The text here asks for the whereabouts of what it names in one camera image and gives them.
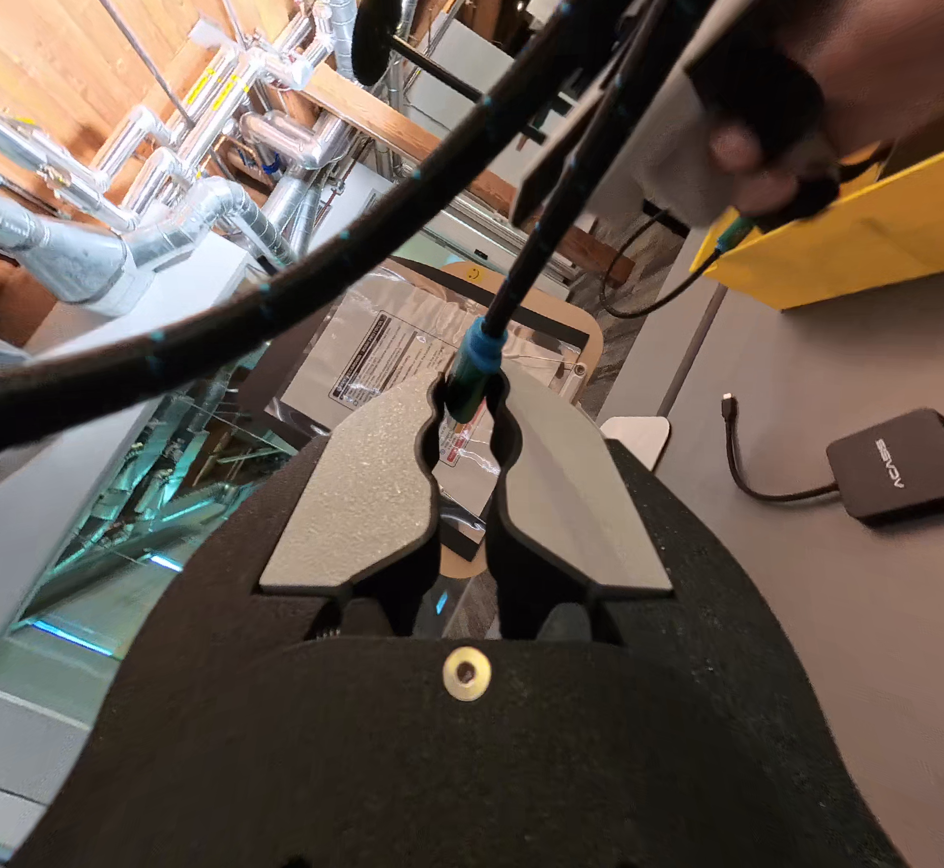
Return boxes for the black braided hdmi cable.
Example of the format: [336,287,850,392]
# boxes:
[0,0,738,452]

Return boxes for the yellow plastic bin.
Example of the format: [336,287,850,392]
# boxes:
[701,145,944,312]

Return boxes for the clear labelled plastic bag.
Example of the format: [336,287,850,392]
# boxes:
[265,278,587,474]

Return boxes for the silver insulated pipes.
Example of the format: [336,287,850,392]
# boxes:
[0,0,473,323]

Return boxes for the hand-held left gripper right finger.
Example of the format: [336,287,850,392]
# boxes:
[487,368,674,599]

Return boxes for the flat black enclosure box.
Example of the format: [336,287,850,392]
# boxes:
[826,407,944,526]

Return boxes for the person's right hand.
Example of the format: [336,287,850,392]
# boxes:
[708,0,944,214]

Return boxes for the wooden beam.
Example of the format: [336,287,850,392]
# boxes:
[298,62,637,288]

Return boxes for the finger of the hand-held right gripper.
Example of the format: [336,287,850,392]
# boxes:
[511,0,683,229]

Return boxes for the black enclosure cable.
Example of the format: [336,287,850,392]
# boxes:
[720,393,845,504]

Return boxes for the black round disc on rod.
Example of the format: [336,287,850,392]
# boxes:
[351,0,550,145]

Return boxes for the thin black green-plug cable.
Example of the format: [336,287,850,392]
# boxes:
[597,208,755,321]

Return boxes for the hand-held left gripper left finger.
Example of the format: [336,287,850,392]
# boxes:
[260,370,445,598]

